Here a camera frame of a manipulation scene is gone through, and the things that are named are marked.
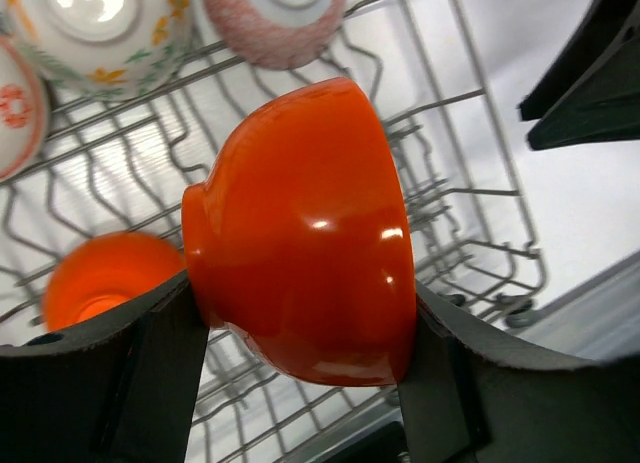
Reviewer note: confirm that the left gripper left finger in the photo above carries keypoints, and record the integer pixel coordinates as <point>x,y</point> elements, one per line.
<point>119,387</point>

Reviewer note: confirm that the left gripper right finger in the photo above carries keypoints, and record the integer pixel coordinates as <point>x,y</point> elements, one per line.
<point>474,393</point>

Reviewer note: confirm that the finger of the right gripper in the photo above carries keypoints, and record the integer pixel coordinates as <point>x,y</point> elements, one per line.
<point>606,22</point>
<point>603,106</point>

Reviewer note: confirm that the plain orange bowl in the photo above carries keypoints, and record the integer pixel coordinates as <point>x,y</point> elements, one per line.
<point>298,241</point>
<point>105,272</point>

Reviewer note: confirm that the orange floral pattern bowl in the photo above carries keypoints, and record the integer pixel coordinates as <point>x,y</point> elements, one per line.
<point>25,111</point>

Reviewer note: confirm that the dark patterned bottom bowl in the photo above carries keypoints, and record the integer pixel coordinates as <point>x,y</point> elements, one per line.
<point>276,34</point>

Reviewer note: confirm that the white bowl yellow flower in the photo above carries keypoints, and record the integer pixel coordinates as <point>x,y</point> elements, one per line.
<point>109,50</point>

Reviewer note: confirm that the grey wire dish rack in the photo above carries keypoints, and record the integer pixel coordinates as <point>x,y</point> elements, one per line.
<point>119,154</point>

